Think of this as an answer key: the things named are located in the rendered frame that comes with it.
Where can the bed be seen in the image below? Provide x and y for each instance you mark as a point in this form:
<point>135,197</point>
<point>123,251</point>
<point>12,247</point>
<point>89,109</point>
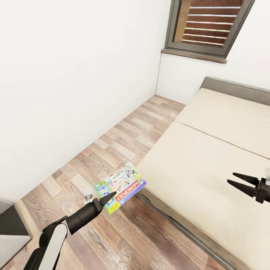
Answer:
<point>224,129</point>

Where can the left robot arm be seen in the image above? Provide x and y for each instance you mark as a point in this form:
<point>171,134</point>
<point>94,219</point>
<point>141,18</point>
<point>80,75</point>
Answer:
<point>50,242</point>

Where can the fixed window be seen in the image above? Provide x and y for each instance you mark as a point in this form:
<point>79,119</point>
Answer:
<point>205,29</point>

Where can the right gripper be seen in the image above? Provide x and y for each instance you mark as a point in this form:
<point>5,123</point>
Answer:
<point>261,191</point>

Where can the board game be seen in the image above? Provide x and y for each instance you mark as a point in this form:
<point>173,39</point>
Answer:
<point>126,181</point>

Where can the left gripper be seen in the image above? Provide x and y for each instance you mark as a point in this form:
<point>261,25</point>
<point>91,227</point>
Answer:
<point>93,209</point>

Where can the desk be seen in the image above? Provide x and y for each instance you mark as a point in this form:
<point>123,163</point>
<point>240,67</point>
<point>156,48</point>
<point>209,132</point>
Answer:
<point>14,234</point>

